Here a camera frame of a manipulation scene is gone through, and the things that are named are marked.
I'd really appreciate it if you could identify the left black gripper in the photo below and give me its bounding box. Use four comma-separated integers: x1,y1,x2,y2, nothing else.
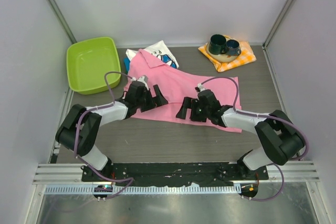
135,85,167,112

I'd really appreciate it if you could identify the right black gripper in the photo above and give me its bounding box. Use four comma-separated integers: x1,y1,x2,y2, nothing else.
176,97,211,122

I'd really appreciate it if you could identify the pink t shirt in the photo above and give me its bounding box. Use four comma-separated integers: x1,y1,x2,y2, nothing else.
128,49,242,133

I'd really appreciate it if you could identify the dark green mug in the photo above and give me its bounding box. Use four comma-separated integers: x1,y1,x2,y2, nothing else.
208,34,227,55

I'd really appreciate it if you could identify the dark blue mug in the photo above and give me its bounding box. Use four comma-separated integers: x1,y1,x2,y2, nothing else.
226,39,241,56

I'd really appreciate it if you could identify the orange checkered cloth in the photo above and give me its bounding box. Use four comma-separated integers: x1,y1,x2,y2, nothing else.
198,34,257,72

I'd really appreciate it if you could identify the lime green plastic tub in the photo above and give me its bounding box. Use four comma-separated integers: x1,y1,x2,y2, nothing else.
66,37,121,95

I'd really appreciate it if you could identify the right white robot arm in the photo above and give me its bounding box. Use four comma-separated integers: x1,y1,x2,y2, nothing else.
176,89,306,179

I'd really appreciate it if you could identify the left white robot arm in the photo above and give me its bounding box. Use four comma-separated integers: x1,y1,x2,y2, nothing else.
55,80,168,182

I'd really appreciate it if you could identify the blue folded t shirt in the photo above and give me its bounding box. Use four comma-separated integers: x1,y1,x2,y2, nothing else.
123,57,131,73

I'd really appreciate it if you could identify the white daisy print t shirt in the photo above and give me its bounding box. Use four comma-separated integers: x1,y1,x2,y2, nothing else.
126,40,179,69

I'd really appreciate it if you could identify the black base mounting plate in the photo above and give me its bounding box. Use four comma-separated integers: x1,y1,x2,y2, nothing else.
81,161,270,187

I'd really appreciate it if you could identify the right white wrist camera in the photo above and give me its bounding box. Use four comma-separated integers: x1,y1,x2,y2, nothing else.
195,83,206,93

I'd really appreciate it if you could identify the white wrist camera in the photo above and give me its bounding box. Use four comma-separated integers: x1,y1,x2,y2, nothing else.
195,83,206,93
131,75,148,86

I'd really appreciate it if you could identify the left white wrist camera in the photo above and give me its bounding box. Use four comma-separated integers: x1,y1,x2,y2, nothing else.
131,75,148,86

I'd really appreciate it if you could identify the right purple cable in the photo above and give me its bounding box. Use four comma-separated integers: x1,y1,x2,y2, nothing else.
195,76,310,201

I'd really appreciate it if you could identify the slotted white cable duct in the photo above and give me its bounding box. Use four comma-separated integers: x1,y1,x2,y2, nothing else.
44,183,241,195

